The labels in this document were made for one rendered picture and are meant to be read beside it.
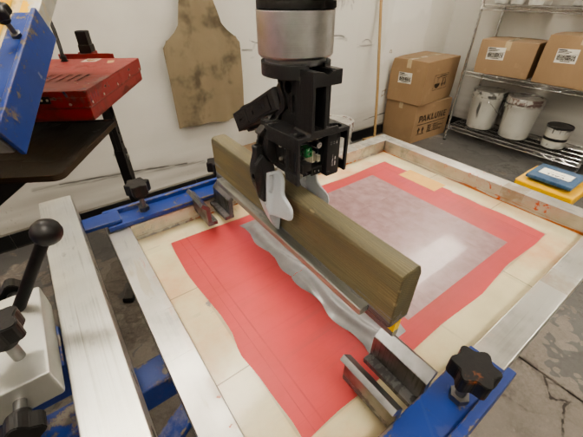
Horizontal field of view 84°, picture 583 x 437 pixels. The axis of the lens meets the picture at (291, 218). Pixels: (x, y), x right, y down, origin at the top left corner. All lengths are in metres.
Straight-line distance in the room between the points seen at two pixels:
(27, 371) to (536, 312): 0.59
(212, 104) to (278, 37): 2.22
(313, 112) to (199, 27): 2.16
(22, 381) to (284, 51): 0.36
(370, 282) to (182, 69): 2.19
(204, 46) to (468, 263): 2.16
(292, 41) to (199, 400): 0.37
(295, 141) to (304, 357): 0.28
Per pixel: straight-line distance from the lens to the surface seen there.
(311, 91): 0.32
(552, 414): 1.79
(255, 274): 0.56
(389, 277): 0.32
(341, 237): 0.35
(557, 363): 1.96
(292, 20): 0.32
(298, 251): 0.42
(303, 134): 0.34
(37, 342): 0.40
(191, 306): 0.53
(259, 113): 0.40
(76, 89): 1.22
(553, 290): 0.62
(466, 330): 0.54
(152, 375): 0.53
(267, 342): 0.47
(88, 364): 0.41
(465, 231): 0.73
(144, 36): 2.40
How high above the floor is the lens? 1.35
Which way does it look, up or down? 35 degrees down
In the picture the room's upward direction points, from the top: straight up
